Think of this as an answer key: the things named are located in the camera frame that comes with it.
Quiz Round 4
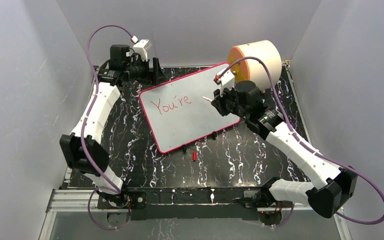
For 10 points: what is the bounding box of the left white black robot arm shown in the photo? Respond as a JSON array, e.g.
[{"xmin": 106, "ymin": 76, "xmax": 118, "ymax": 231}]
[{"xmin": 59, "ymin": 39, "xmax": 165, "ymax": 208}]

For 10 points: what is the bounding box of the black whiteboard foot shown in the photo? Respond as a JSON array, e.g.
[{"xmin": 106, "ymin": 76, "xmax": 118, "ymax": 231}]
[
  {"xmin": 181, "ymin": 145, "xmax": 187, "ymax": 154},
  {"xmin": 211, "ymin": 131, "xmax": 217, "ymax": 140}
]

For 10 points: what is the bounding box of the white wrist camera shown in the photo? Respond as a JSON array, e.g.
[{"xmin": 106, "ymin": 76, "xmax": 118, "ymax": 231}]
[
  {"xmin": 131, "ymin": 36, "xmax": 152, "ymax": 61},
  {"xmin": 213, "ymin": 68, "xmax": 235, "ymax": 96}
]

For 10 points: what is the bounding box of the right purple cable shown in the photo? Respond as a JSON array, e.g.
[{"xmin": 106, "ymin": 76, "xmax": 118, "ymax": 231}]
[{"xmin": 213, "ymin": 56, "xmax": 384, "ymax": 228}]

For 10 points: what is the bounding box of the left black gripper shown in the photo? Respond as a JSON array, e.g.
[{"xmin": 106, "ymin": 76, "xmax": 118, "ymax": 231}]
[{"xmin": 124, "ymin": 56, "xmax": 168, "ymax": 87}]

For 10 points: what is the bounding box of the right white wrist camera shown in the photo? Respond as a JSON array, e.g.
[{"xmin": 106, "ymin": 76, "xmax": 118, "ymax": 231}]
[{"xmin": 213, "ymin": 68, "xmax": 235, "ymax": 96}]

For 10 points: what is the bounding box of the pink framed whiteboard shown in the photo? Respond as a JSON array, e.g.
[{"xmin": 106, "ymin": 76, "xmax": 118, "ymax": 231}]
[{"xmin": 139, "ymin": 62, "xmax": 240, "ymax": 154}]

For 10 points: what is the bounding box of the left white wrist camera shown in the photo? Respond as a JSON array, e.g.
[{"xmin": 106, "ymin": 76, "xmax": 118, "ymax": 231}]
[{"xmin": 131, "ymin": 36, "xmax": 152, "ymax": 61}]

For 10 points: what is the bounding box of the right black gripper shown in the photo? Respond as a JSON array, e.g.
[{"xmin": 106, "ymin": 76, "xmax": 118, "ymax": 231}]
[{"xmin": 211, "ymin": 83, "xmax": 249, "ymax": 121}]

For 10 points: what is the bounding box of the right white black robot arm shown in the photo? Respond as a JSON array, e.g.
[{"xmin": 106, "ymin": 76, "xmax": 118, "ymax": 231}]
[{"xmin": 211, "ymin": 81, "xmax": 358, "ymax": 218}]

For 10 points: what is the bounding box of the red marker cap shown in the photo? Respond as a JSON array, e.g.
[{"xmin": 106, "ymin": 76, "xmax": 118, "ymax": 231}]
[{"xmin": 192, "ymin": 151, "xmax": 197, "ymax": 162}]

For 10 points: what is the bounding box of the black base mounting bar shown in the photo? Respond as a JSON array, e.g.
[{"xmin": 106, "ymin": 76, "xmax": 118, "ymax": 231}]
[{"xmin": 97, "ymin": 187, "xmax": 284, "ymax": 225}]

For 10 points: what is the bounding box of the cream cylinder with orange face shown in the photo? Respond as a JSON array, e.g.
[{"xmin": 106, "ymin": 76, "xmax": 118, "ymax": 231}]
[{"xmin": 227, "ymin": 40, "xmax": 282, "ymax": 91}]

